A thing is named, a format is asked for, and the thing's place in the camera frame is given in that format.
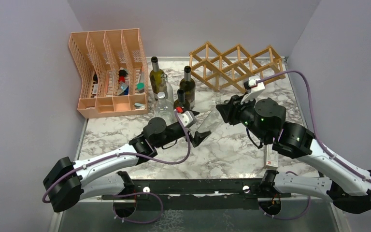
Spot peach plastic file organizer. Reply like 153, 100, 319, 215
69, 29, 149, 119

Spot green bottle black cap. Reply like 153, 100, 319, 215
173, 88, 191, 111

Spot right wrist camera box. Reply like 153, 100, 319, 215
241, 75, 265, 104

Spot green bottle silver cap rear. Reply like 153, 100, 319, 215
149, 56, 164, 100

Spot small white red box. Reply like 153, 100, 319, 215
264, 145, 279, 170

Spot small items in organizer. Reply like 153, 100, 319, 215
98, 68, 146, 113

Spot squat clear glass bottle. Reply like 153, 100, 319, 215
154, 92, 176, 125

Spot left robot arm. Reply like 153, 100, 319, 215
42, 110, 201, 212

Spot wooden lattice wine rack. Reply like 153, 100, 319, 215
189, 41, 283, 93

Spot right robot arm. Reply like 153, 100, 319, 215
216, 95, 371, 214

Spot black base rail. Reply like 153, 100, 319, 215
101, 178, 291, 211

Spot green bottle silver cap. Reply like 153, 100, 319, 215
149, 56, 164, 100
179, 66, 196, 108

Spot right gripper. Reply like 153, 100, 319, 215
216, 91, 270, 143

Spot slim clear glass bottle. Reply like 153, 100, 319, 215
159, 73, 174, 104

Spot green bottle silver cap front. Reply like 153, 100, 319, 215
179, 66, 196, 108

